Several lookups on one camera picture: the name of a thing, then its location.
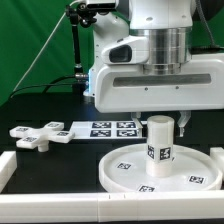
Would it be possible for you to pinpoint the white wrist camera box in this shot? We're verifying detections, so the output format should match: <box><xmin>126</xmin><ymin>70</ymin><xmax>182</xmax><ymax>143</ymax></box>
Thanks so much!
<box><xmin>101</xmin><ymin>35</ymin><xmax>150</xmax><ymax>64</ymax></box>

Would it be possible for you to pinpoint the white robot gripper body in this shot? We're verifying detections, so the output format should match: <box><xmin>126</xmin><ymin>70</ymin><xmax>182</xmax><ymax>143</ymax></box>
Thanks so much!
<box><xmin>91</xmin><ymin>53</ymin><xmax>224</xmax><ymax>113</ymax></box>

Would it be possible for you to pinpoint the white round table top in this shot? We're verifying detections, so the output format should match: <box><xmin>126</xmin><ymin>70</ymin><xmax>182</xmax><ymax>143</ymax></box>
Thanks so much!
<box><xmin>99</xmin><ymin>144</ymin><xmax>223</xmax><ymax>192</ymax></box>

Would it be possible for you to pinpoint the white marker tag sheet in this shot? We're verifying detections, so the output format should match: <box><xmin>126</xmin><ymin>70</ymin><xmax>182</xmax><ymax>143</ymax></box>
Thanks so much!
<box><xmin>70</xmin><ymin>121</ymin><xmax>144</xmax><ymax>140</ymax></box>

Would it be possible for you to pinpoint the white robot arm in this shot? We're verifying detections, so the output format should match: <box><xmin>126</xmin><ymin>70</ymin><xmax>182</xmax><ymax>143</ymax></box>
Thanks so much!
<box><xmin>86</xmin><ymin>0</ymin><xmax>224</xmax><ymax>127</ymax></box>

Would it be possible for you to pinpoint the white left barrier block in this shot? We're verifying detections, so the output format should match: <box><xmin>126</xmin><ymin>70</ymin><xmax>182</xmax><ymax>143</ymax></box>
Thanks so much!
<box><xmin>0</xmin><ymin>151</ymin><xmax>17</xmax><ymax>193</ymax></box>

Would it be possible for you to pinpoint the white front barrier rail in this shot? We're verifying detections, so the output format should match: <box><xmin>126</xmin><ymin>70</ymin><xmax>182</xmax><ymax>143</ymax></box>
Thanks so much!
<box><xmin>0</xmin><ymin>190</ymin><xmax>224</xmax><ymax>223</ymax></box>

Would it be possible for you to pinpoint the silver black-tipped gripper finger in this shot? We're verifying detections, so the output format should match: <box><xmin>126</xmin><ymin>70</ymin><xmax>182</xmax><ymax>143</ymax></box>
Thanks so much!
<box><xmin>177</xmin><ymin>111</ymin><xmax>191</xmax><ymax>137</ymax></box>
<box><xmin>131</xmin><ymin>112</ymin><xmax>147</xmax><ymax>137</ymax></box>

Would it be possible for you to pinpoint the white cross-shaped table base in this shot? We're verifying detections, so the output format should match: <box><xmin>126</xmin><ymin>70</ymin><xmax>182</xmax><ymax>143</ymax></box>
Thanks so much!
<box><xmin>9</xmin><ymin>121</ymin><xmax>75</xmax><ymax>152</ymax></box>

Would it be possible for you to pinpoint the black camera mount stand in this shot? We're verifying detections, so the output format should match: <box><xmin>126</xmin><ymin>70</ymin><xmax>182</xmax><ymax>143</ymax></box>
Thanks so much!
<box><xmin>65</xmin><ymin>3</ymin><xmax>96</xmax><ymax>90</ymax></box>

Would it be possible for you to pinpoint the black cable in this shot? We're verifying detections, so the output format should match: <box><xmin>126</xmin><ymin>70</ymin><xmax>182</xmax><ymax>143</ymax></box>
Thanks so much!
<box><xmin>9</xmin><ymin>75</ymin><xmax>90</xmax><ymax>99</ymax></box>

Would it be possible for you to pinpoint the black rear camera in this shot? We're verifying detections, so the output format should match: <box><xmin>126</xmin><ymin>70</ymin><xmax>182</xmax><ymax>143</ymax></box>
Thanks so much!
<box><xmin>86</xmin><ymin>0</ymin><xmax>119</xmax><ymax>12</ymax></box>

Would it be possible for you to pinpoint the white cable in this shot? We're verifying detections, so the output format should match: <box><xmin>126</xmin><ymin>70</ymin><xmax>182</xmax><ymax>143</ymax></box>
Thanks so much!
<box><xmin>11</xmin><ymin>0</ymin><xmax>86</xmax><ymax>94</ymax></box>

